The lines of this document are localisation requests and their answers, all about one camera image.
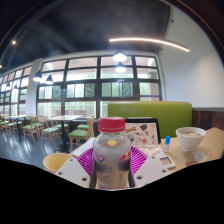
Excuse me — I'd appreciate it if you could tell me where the red-capped clear drink bottle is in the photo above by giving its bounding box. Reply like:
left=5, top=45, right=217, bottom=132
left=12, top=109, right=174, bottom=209
left=88, top=116, right=136, bottom=191

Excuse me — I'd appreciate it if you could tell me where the green upholstered bench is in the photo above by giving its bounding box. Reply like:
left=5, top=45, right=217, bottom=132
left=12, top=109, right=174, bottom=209
left=107, top=101, right=194, bottom=140

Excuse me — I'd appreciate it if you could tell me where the yellow cup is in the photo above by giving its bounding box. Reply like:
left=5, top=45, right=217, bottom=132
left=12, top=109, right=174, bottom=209
left=42, top=152, right=74, bottom=175

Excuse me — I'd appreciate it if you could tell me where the group of hanging pendant lamps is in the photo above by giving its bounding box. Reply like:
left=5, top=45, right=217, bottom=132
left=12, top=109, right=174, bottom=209
left=32, top=49, right=129, bottom=85

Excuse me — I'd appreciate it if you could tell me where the square wooden dining table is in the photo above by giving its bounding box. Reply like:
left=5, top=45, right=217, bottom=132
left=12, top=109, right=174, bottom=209
left=46, top=114, right=85, bottom=148
left=7, top=114, right=32, bottom=138

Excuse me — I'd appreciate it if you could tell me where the group of green-seated wooden chairs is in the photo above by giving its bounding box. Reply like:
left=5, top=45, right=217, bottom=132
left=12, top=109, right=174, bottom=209
left=0, top=114, right=96, bottom=152

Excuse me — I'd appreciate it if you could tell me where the white paper napkin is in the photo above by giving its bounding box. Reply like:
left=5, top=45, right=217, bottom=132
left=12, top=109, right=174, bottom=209
left=191, top=150, right=209, bottom=164

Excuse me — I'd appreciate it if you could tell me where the small blue-capped white bottle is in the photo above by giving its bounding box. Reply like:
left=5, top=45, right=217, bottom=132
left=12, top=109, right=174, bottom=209
left=162, top=135, right=172, bottom=154

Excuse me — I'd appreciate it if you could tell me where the curved linear ceiling light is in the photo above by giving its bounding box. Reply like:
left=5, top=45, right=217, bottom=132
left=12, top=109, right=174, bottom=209
left=108, top=36, right=191, bottom=54

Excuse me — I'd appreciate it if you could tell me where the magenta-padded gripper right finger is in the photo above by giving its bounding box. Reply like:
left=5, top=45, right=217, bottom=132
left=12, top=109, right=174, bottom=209
left=129, top=145, right=171, bottom=189

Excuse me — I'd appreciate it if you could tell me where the white bowl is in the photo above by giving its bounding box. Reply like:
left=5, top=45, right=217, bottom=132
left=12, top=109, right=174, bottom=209
left=175, top=126, right=208, bottom=153

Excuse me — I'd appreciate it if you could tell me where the sticker-covered black laptop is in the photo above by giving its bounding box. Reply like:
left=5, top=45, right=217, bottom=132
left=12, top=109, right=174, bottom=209
left=124, top=117, right=162, bottom=147

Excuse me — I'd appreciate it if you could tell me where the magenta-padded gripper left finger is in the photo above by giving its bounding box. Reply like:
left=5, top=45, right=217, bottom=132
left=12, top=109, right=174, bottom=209
left=54, top=146, right=97, bottom=190

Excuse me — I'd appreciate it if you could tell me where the small flat notebook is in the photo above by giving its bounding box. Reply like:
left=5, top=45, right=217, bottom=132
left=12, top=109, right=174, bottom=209
left=137, top=143, right=166, bottom=158

